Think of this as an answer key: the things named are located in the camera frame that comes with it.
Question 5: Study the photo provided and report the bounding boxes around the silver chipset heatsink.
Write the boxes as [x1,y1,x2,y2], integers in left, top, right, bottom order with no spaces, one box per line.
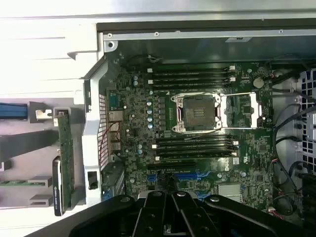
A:
[218,183,242,203]

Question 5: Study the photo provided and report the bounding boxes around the RAM slot white latches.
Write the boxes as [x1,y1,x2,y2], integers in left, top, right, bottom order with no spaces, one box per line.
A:
[153,141,239,149]
[155,153,239,162]
[147,66,237,73]
[147,78,237,84]

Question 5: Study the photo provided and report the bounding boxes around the RAM slot black latches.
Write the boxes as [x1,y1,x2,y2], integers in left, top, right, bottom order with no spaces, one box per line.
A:
[157,136,234,143]
[150,83,230,90]
[157,148,234,154]
[150,72,230,78]

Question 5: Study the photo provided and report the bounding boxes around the thin locking lever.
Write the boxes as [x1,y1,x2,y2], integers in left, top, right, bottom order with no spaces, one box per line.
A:
[182,127,224,141]

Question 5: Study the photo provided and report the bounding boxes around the green motherboard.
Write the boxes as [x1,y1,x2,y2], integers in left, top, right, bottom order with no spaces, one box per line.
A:
[106,61,275,214]

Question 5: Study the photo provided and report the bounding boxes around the CPU socket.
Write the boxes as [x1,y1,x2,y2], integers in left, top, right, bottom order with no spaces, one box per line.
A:
[170,92,223,133]

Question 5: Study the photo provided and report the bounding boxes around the silver socket cover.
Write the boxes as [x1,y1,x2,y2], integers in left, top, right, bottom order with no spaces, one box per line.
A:
[219,91,263,129]

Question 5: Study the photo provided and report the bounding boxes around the grey parts rack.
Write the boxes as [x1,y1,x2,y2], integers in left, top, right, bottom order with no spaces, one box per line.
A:
[0,97,87,210]

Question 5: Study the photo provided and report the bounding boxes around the green RAM stick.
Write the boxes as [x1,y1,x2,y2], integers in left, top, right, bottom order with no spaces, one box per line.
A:
[0,180,30,187]

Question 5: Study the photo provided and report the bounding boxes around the silver drive cage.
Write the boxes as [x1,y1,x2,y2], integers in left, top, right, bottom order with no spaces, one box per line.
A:
[295,68,316,158]

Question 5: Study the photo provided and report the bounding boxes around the open PC case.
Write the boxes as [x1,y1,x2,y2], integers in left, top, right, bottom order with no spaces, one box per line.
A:
[81,17,316,223]

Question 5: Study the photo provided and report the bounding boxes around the hard disk in blue carrier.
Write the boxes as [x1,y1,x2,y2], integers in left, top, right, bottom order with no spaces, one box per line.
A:
[0,103,28,121]

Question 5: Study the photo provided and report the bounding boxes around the thin red wire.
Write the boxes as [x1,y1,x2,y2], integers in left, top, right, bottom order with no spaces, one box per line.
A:
[98,120,121,162]

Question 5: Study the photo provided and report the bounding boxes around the black wire bundle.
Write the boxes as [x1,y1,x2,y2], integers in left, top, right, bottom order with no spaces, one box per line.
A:
[271,103,316,218]

